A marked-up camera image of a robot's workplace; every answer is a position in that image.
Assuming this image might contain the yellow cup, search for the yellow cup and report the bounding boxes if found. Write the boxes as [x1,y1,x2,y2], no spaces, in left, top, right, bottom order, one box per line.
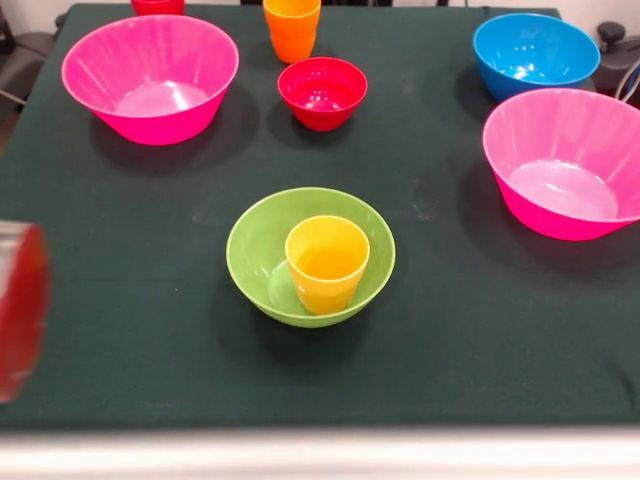
[284,214,372,317]

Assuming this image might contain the green bowl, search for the green bowl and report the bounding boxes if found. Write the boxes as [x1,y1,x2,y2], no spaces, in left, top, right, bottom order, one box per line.
[225,186,397,330]

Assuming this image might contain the large pink bowl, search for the large pink bowl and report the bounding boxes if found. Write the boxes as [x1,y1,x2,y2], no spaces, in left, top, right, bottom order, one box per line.
[482,88,640,243]
[60,14,240,147]

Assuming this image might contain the orange bowl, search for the orange bowl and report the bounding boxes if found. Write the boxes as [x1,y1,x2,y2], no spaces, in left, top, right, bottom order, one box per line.
[0,221,54,404]

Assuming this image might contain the small crimson bowl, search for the small crimson bowl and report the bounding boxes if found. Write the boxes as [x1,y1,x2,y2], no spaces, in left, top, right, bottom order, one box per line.
[277,56,369,133]

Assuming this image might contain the dark green tablecloth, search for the dark green tablecloth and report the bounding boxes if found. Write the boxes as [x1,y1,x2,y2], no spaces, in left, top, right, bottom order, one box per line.
[0,3,640,431]

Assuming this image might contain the orange cup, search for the orange cup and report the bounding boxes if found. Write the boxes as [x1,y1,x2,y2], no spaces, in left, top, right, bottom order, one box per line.
[263,0,322,65]

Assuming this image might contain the blue bowl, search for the blue bowl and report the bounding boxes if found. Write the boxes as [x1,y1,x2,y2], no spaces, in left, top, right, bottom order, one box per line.
[472,13,601,104]

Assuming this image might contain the crimson cup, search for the crimson cup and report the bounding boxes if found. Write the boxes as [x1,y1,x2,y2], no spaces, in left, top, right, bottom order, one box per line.
[130,0,185,17]

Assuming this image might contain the black pedestal leg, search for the black pedestal leg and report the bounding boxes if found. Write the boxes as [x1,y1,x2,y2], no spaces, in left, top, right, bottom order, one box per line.
[596,22,640,94]

